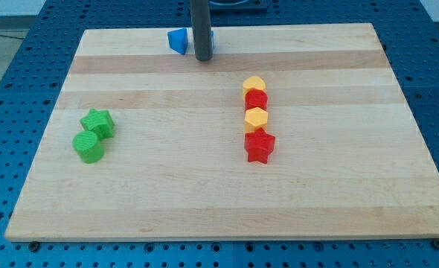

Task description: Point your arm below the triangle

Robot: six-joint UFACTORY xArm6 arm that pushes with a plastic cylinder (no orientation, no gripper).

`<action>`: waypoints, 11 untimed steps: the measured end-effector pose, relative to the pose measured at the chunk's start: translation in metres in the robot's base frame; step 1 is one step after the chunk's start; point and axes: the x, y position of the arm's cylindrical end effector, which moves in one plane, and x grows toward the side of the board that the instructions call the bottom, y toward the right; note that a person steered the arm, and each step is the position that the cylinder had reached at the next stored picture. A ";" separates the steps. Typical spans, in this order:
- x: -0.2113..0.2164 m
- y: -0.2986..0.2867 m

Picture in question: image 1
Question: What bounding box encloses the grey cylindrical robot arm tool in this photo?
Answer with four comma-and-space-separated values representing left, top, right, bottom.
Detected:
190, 0, 213, 62

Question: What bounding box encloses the blue triangle block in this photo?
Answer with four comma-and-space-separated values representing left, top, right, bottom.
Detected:
167, 28, 189, 55

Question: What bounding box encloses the yellow hexagon block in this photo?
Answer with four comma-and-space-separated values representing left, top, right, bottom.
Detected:
243, 107, 269, 133

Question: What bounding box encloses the red star block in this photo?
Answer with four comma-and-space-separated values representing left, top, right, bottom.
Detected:
244, 128, 275, 164

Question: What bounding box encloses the red round block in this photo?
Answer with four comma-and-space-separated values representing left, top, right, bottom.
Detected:
245, 89, 268, 110

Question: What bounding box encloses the yellow heart block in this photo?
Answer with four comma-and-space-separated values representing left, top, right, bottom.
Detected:
243, 76, 266, 98

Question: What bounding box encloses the blue block behind tool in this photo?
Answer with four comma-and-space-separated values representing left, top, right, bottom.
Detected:
211, 31, 215, 51

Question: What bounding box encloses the green star block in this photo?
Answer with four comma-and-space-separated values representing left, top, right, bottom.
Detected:
80, 109, 115, 140

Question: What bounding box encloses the light wooden board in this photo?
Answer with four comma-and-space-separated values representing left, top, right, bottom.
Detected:
5, 23, 439, 242

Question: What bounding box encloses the green cylinder block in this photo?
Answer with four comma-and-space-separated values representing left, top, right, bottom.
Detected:
72, 131, 104, 164

